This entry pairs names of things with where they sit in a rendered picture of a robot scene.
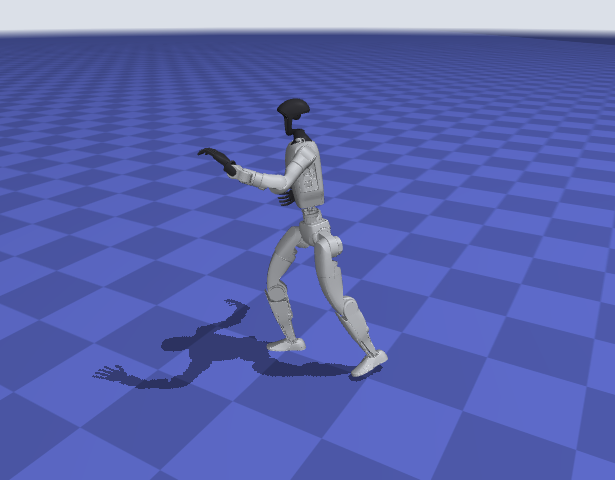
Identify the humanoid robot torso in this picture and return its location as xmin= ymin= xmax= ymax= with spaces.
xmin=285 ymin=138 xmax=331 ymax=247

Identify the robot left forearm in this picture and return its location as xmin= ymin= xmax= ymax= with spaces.
xmin=227 ymin=165 xmax=287 ymax=190

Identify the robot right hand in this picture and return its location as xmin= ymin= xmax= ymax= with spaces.
xmin=278 ymin=187 xmax=295 ymax=206

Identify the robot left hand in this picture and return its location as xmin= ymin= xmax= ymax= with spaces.
xmin=198 ymin=148 xmax=236 ymax=176

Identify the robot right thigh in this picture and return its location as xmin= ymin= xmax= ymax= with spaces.
xmin=267 ymin=226 xmax=310 ymax=301

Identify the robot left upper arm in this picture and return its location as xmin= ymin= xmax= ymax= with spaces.
xmin=269 ymin=146 xmax=316 ymax=194

